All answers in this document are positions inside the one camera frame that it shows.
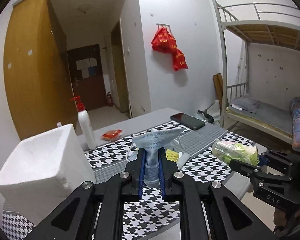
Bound green tissue pack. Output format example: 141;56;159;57
212;140;259;166

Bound yellow foam fruit net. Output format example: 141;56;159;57
166;148;179;163

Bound white towel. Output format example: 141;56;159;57
177;152;191;170

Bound person's right hand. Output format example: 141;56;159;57
273;208;300;227

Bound white styrofoam box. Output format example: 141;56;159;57
0;124;96;225

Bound houndstooth table mat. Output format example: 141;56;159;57
1;120;257;240

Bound grey folded clothes on bed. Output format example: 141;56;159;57
231;94;260;113

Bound red snack packet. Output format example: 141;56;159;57
100;129;122;141

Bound white pump lotion bottle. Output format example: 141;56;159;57
70;96;97;150

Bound black smartphone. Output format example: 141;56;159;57
170;113;205;131

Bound red fire extinguisher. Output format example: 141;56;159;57
107;92;114;107

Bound wooden wardrobe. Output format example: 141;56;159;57
4;0;76;140

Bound dark brown entrance door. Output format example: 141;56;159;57
68;44;107;111

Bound metal bunk bed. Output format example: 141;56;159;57
212;0;300;147

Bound red hanging bags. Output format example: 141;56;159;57
151;27;188;72

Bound ceiling lamp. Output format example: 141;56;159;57
77;4;91;14

